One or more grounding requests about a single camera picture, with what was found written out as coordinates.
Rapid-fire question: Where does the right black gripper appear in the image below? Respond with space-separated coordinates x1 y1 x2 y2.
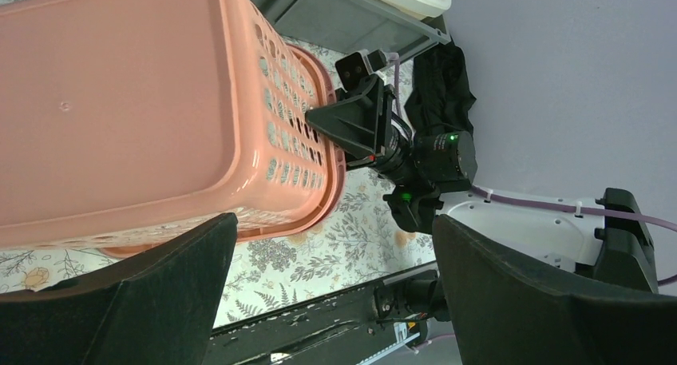
305 77 416 181

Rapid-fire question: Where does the floral patterned table mat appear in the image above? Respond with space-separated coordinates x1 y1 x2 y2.
1 0 434 327

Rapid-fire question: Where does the black crumpled cloth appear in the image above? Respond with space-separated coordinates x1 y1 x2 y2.
405 42 476 133

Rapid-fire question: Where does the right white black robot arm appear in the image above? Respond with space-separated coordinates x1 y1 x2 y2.
305 75 659 292

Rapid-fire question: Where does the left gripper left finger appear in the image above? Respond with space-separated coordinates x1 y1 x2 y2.
1 213 238 364

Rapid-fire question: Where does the grey plastic storage bin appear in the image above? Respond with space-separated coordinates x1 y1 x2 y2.
251 0 452 61

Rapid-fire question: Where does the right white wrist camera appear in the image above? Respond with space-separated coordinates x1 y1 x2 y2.
335 50 390 91

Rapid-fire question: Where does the pink perforated plastic basket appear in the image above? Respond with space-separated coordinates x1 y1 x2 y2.
1 0 346 257

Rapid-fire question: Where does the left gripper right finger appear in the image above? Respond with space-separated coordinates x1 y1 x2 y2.
433 215 676 364

